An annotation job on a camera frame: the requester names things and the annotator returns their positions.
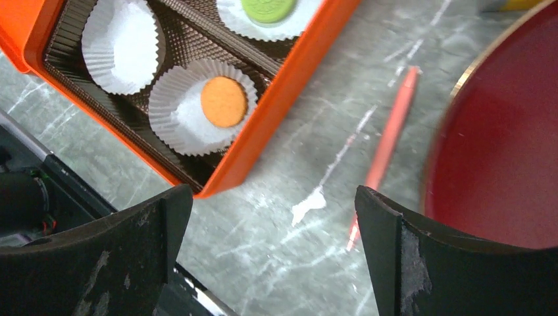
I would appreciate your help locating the yellow sponge cube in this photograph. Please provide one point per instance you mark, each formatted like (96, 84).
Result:
(486, 6)

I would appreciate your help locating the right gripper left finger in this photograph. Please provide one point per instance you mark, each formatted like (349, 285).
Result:
(116, 265)

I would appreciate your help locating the green round cookie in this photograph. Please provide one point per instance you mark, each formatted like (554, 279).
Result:
(268, 11)

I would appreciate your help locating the orange chip cookie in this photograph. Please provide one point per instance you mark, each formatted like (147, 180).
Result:
(223, 102)

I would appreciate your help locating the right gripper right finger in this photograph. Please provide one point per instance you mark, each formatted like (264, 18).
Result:
(419, 266)

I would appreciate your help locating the white paper cup bottom-left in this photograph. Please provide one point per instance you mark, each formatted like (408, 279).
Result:
(123, 46)

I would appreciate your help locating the orange cookie box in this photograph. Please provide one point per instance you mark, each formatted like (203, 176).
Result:
(44, 38)

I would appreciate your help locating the white paper cup bottom-right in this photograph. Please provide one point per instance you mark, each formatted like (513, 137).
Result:
(174, 107)

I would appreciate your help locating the dark red round plate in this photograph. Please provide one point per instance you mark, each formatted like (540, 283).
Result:
(492, 167)

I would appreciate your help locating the white paper cup middle-right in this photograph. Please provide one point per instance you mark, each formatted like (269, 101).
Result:
(236, 20)

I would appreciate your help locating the orange pen near box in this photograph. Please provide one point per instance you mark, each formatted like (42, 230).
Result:
(393, 127)

